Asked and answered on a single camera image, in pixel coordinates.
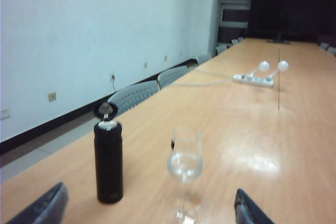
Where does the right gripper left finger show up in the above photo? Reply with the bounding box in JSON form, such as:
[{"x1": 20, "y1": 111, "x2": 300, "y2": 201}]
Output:
[{"x1": 5, "y1": 182, "x2": 69, "y2": 224}]

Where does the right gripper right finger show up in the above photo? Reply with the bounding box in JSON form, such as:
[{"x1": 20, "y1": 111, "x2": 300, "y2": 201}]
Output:
[{"x1": 234, "y1": 188, "x2": 276, "y2": 224}]

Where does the white power strip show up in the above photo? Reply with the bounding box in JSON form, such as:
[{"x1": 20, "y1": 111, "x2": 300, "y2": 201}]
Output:
[{"x1": 232, "y1": 73, "x2": 275, "y2": 89}]

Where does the wall outlet with plug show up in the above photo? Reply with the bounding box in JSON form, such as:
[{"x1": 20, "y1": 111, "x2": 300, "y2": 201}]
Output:
[{"x1": 109, "y1": 73, "x2": 117, "y2": 94}]

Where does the clear stemmed wine glass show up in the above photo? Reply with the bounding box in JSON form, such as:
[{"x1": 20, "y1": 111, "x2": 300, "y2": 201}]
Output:
[{"x1": 165, "y1": 126, "x2": 205, "y2": 224}]

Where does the black thermos cup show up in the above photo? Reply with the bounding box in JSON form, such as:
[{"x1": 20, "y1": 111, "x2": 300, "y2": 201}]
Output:
[{"x1": 93, "y1": 101, "x2": 123, "y2": 205}]

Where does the thin grey cable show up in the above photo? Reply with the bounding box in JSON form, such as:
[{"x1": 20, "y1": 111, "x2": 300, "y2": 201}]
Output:
[{"x1": 194, "y1": 68, "x2": 235, "y2": 79}]

